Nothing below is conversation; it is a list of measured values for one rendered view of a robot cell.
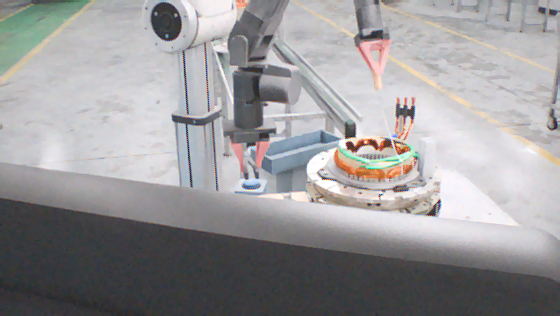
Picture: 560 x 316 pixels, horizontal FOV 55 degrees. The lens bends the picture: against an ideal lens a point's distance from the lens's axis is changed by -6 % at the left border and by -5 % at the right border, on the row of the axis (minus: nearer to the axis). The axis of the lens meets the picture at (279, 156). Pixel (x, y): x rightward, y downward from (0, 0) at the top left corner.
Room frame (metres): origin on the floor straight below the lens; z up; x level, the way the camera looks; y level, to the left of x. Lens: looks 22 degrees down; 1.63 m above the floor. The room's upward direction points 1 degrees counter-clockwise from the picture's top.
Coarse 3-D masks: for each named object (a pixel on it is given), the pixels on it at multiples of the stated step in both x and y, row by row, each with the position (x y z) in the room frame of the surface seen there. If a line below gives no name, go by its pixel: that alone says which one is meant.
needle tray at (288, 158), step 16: (272, 144) 1.48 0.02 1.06; (288, 144) 1.51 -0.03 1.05; (304, 144) 1.54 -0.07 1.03; (320, 144) 1.56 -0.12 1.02; (336, 144) 1.47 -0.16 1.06; (272, 160) 1.35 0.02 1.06; (288, 160) 1.38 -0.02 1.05; (304, 160) 1.41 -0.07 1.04; (288, 176) 1.42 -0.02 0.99; (304, 176) 1.43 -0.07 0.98; (288, 192) 1.42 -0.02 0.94
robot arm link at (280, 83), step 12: (240, 36) 0.99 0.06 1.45; (240, 48) 0.99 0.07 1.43; (240, 60) 0.99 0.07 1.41; (252, 60) 1.02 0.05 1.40; (264, 60) 1.03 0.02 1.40; (264, 72) 0.99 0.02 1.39; (276, 72) 0.98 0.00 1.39; (288, 72) 0.97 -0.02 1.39; (264, 84) 0.97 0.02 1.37; (276, 84) 0.96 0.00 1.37; (288, 84) 0.96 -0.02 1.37; (300, 84) 1.00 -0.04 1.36; (264, 96) 0.98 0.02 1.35; (276, 96) 0.96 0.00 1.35; (288, 96) 0.95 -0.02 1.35
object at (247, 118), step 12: (240, 108) 1.00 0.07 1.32; (252, 108) 0.99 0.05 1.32; (228, 120) 1.04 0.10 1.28; (240, 120) 1.00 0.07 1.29; (252, 120) 0.99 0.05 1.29; (264, 120) 1.04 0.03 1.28; (228, 132) 0.98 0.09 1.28; (240, 132) 0.99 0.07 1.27; (264, 132) 1.00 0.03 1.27; (276, 132) 1.00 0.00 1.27
